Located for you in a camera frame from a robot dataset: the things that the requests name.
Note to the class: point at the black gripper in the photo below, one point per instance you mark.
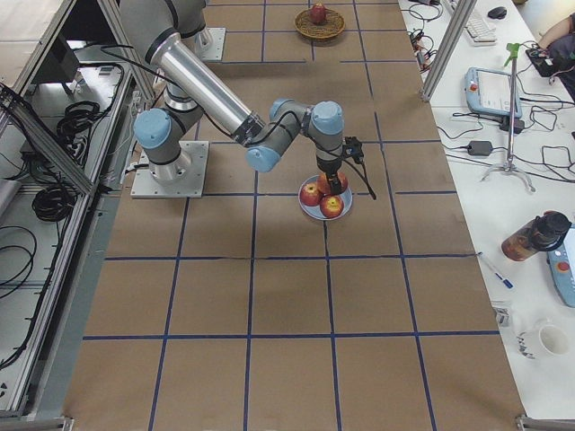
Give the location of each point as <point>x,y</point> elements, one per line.
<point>329,168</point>

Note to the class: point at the red yellow apple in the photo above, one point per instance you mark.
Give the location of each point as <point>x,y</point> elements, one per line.
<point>324,186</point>

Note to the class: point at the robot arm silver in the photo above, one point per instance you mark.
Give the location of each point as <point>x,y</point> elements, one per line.
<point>158,30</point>

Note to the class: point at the red apple plate front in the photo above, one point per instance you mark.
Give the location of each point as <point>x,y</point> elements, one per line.
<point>331,206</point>

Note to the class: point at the red apple plate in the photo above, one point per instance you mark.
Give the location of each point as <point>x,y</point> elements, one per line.
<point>331,206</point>
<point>310,195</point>

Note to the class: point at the red apple plate left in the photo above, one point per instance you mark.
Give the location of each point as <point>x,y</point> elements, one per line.
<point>310,195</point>

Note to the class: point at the light blue plate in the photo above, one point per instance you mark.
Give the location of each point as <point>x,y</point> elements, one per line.
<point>315,213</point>

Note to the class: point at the woven wicker basket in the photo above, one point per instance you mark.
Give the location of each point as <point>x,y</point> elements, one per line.
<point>331,27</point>

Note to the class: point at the dark red apple in basket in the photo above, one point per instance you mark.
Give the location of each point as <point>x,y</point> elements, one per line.
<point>318,14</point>

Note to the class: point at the black power brick on desk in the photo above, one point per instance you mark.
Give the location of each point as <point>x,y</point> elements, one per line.
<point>479,148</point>

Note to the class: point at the blue white pen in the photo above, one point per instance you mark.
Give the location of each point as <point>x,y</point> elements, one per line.
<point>495,271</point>

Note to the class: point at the white keyboard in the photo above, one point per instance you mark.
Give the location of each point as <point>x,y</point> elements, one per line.
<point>479,31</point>

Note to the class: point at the dark water bottle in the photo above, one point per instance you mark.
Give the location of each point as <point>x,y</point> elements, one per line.
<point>545,232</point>

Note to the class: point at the blue pendant at edge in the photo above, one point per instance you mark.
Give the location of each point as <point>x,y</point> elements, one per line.
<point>561,265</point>

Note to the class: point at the black computer mouse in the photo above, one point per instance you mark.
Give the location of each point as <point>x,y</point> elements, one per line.
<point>497,13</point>

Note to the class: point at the white mug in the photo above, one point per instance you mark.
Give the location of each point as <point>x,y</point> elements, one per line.
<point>544,340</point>

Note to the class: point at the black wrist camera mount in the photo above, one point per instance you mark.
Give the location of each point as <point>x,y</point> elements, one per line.
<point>352,148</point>

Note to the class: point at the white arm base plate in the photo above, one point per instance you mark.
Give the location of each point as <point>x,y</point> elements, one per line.
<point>209,44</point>
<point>183,178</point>

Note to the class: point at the aluminium frame post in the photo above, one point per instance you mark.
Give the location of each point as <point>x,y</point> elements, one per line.
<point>446,48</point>

